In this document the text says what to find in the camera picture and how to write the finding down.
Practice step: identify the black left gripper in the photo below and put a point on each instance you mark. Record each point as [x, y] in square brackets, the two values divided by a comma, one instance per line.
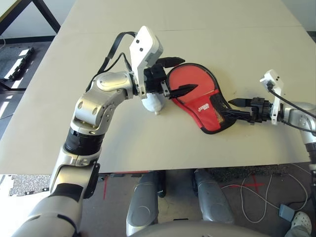
[155, 79]

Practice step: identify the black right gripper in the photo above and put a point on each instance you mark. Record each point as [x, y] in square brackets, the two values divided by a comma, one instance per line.
[260, 109]

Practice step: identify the red and black paddle case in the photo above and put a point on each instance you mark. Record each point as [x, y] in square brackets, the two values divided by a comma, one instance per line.
[195, 79]

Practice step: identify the white and grey plush toy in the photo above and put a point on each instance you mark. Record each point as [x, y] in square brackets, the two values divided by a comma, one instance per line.
[153, 103]

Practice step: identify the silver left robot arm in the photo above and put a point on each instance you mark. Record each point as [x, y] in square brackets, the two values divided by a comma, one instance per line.
[93, 106]

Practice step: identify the dark grey floor mat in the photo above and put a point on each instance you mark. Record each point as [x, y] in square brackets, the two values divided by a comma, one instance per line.
[234, 170]

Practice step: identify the red tape cross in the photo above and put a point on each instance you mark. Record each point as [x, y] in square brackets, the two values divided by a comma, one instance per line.
[254, 184]

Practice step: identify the grey robot right leg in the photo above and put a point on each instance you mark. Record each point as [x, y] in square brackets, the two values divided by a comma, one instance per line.
[212, 197]

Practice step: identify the grey robot leg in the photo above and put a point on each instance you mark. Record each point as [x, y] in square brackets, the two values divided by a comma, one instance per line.
[143, 207]
[212, 197]

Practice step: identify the grey foot pedal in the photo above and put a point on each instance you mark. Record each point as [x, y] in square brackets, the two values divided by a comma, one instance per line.
[286, 211]

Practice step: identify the white perforated clog shoe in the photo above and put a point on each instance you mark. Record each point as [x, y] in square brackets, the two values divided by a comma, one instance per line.
[301, 221]

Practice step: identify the grey robot torso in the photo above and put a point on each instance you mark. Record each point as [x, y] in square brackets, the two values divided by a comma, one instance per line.
[192, 229]

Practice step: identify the red tape line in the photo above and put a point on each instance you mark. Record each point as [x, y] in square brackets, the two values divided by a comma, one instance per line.
[105, 188]

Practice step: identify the olive trouser leg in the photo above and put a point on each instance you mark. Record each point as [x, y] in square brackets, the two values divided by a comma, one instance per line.
[296, 232]

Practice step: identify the grey robot left leg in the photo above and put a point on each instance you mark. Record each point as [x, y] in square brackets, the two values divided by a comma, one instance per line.
[143, 207]

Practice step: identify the dark flat floor equipment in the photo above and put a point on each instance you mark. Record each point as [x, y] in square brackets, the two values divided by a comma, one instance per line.
[14, 64]

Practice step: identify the speckled grey foam mat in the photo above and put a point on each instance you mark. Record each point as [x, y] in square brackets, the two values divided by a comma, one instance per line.
[29, 185]

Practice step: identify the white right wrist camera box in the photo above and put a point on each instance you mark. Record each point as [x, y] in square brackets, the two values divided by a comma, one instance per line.
[276, 81]

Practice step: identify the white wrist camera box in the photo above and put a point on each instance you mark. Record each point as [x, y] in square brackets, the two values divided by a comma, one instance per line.
[276, 81]
[144, 44]

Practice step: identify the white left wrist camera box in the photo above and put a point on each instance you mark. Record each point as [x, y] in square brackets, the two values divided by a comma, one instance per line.
[144, 44]

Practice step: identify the black metal frame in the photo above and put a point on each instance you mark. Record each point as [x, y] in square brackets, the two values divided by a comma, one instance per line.
[48, 16]

